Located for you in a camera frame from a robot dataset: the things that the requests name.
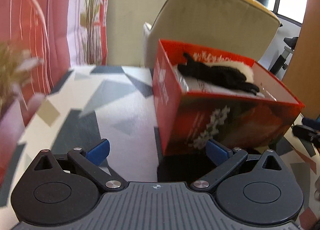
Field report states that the red wire chair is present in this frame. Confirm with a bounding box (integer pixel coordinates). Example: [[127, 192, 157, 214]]
[[0, 0, 54, 90]]

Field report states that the tall green potted plant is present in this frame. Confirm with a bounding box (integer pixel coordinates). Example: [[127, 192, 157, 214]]
[[80, 0, 103, 65]]

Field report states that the beige yellow-edged armchair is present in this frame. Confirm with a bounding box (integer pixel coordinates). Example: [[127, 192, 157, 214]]
[[143, 0, 280, 67]]

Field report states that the brown wooden panel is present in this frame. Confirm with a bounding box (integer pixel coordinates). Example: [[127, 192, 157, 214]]
[[283, 0, 319, 119]]

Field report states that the surgical mask plastic pack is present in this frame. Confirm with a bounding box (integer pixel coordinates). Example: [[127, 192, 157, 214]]
[[172, 65, 277, 101]]

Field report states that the small potted plant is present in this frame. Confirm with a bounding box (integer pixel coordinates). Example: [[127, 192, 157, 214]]
[[1, 41, 44, 116]]

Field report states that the black exercise bike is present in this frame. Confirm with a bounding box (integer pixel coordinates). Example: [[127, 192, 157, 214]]
[[269, 36, 299, 75]]

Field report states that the red patterned curtain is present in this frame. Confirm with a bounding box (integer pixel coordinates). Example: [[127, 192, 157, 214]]
[[0, 0, 112, 96]]

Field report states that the black knitted glove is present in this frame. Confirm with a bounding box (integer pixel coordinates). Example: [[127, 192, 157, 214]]
[[177, 52, 260, 95]]

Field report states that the geometric patterned table cloth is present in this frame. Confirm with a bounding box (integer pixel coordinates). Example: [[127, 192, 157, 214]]
[[0, 64, 320, 230]]

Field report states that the red strawberry cardboard box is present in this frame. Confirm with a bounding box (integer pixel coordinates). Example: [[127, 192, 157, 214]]
[[153, 40, 304, 156]]

